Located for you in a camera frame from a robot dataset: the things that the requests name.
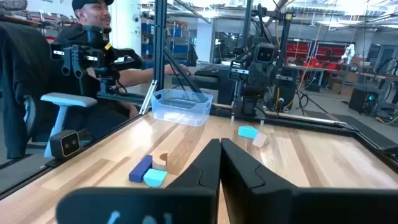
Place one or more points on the blue rectangular block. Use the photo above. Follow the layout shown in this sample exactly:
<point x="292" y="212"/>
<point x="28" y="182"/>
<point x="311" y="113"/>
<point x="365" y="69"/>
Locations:
<point x="140" y="168"/>

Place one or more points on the black keyboard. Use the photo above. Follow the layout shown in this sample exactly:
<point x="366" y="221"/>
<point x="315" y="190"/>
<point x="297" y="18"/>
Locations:
<point x="206" y="71"/>

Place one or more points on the black office chair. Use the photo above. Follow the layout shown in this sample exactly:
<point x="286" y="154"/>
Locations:
<point x="18" y="77"/>

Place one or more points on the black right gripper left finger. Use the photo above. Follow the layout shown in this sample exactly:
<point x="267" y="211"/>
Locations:
<point x="202" y="174"/>

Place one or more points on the black background robot rig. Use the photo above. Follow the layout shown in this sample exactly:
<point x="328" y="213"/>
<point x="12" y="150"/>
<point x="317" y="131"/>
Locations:
<point x="273" y="25"/>

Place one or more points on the black table-level camera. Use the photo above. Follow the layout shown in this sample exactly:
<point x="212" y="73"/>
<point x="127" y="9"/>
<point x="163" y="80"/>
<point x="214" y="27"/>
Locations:
<point x="65" y="144"/>

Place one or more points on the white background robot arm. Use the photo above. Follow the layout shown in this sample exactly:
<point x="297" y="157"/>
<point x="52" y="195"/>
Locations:
<point x="348" y="53"/>

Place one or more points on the person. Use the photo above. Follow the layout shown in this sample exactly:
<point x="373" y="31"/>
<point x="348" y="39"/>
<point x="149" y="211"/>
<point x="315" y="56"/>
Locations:
<point x="93" y="18"/>

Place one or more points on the black table frame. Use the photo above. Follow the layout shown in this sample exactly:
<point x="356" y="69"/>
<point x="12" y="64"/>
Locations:
<point x="370" y="138"/>

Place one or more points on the clear plastic bin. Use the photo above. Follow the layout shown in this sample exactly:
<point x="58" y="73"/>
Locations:
<point x="182" y="107"/>

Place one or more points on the black mesh computer case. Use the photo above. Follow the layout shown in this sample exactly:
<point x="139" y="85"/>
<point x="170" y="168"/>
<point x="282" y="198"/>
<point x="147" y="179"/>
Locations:
<point x="360" y="99"/>

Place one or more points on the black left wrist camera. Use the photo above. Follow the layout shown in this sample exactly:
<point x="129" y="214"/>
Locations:
<point x="265" y="53"/>

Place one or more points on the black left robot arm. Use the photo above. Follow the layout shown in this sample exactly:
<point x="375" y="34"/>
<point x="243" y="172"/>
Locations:
<point x="252" y="101"/>

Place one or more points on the teal block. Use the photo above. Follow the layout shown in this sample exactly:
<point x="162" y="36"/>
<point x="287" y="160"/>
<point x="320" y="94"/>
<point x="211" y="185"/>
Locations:
<point x="155" y="178"/>
<point x="247" y="132"/>

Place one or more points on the wooden triangle block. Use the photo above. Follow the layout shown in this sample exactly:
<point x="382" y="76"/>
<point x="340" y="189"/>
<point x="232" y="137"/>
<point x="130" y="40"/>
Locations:
<point x="259" y="140"/>

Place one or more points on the silver aluminium strut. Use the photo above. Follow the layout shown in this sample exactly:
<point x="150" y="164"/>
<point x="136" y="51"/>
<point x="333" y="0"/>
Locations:
<point x="148" y="97"/>

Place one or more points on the wooden arch block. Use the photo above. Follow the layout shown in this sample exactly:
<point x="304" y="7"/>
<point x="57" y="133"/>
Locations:
<point x="161" y="159"/>

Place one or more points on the blue storage shelving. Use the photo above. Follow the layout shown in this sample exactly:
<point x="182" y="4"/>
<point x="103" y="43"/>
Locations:
<point x="178" y="40"/>

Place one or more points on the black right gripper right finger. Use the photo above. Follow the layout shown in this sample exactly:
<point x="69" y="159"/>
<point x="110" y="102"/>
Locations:
<point x="248" y="193"/>

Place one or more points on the black diagonal frame brace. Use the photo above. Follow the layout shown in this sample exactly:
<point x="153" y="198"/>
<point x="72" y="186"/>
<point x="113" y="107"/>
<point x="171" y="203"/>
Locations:
<point x="182" y="70"/>

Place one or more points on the red storage shelves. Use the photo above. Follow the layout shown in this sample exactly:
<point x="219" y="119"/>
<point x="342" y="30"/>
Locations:
<point x="314" y="53"/>

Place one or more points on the black vertical frame post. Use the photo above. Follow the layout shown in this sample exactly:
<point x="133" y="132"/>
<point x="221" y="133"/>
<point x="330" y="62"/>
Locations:
<point x="160" y="46"/>

